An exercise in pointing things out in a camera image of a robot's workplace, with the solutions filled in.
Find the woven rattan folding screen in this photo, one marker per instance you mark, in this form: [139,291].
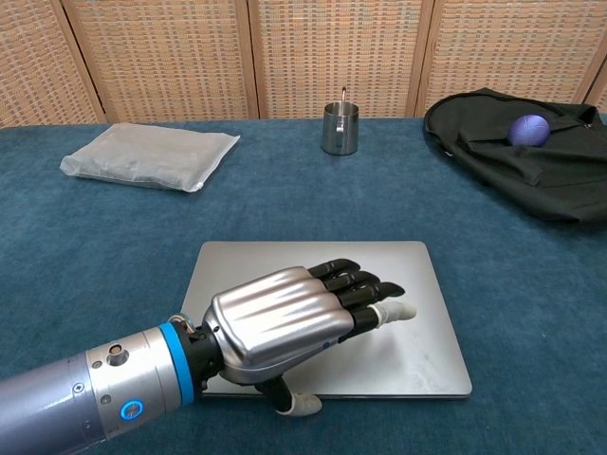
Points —
[303,57]

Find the white plastic-wrapped package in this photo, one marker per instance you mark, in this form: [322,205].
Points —
[147,156]

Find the black backpack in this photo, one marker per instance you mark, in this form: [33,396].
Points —
[545,170]

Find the purple ball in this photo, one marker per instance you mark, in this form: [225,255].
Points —
[528,130]

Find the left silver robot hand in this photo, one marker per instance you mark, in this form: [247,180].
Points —
[280,322]

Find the silver laptop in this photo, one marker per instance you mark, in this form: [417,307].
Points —
[417,346]

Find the teal carpet table cover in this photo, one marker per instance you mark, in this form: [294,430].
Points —
[95,227]

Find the stainless steel cup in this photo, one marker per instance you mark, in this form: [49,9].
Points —
[340,135]

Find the metal straw in cup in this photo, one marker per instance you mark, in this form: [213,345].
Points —
[343,95]

